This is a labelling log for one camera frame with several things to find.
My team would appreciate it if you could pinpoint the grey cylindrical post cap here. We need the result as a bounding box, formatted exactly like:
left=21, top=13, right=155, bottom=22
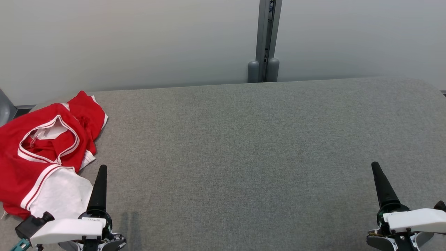
left=248, top=60, right=260, bottom=83
left=267, top=58, right=280, bottom=83

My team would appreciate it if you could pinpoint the grey fabric covered work surface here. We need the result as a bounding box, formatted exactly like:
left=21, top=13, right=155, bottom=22
left=0, top=77, right=446, bottom=251

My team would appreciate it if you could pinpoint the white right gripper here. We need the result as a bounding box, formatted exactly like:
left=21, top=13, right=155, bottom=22
left=371, top=161, right=446, bottom=236

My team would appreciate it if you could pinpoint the grey curved panel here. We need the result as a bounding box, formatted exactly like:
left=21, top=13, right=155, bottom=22
left=0, top=89, right=17, bottom=127

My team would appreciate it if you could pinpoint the red basketball jersey white trim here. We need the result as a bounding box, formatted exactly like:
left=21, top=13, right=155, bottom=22
left=0, top=103, right=95, bottom=221

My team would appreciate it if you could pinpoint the grey vertical partition post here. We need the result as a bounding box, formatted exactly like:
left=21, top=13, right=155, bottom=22
left=255, top=0, right=283, bottom=83

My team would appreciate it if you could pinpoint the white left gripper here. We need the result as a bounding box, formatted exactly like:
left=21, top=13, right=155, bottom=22
left=30, top=165, right=113, bottom=246

